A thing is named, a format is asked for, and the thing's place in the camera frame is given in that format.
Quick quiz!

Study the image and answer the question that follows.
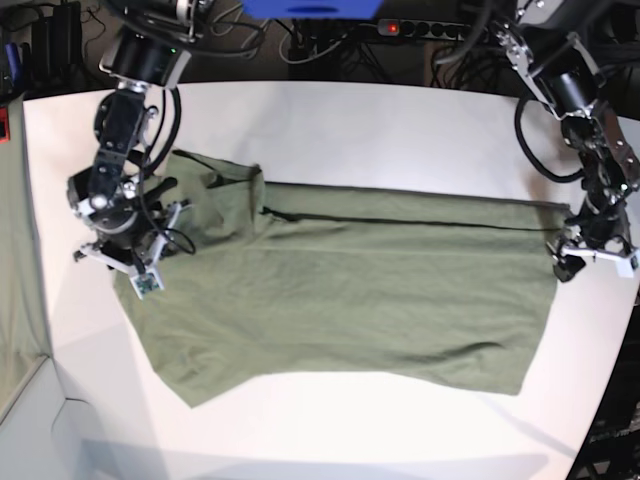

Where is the green t-shirt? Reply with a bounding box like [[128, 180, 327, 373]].
[[114, 151, 568, 407]]

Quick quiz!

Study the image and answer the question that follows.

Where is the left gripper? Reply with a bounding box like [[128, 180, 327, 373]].
[[546, 209, 638, 283]]

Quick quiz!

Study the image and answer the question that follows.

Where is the red clamp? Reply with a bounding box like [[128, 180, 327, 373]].
[[0, 107, 10, 144]]

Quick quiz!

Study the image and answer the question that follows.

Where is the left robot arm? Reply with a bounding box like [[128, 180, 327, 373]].
[[434, 1, 639, 282]]

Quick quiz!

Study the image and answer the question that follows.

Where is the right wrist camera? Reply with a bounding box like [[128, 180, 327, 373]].
[[129, 269, 165, 300]]

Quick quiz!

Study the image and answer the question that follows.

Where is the grey cloth at left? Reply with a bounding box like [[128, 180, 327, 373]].
[[1, 97, 52, 418]]

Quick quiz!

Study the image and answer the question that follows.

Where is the blue handled tool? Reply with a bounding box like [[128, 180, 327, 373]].
[[4, 42, 23, 85]]

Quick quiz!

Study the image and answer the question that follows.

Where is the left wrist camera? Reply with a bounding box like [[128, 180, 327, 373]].
[[615, 250, 639, 278]]

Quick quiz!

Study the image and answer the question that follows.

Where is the black power strip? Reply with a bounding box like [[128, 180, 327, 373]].
[[376, 19, 472, 42]]

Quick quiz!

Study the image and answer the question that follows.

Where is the blue box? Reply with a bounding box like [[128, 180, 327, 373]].
[[242, 0, 382, 19]]

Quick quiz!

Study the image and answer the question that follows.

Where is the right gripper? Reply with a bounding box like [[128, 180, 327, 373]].
[[72, 177, 196, 279]]

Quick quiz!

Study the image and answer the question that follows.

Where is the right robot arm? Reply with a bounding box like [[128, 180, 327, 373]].
[[67, 1, 265, 291]]

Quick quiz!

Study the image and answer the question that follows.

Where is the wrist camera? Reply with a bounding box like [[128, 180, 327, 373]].
[[615, 250, 639, 278], [129, 269, 165, 300]]

